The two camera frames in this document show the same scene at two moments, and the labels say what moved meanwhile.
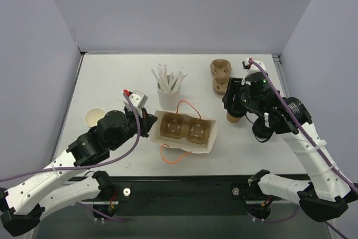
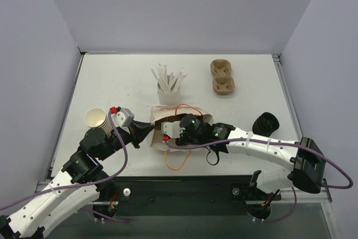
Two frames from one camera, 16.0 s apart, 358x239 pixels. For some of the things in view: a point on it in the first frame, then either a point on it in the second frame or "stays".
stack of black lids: [262, 133] stays
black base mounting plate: [188, 196] stays
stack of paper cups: [93, 115] stays
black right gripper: [232, 99] -> [177, 140]
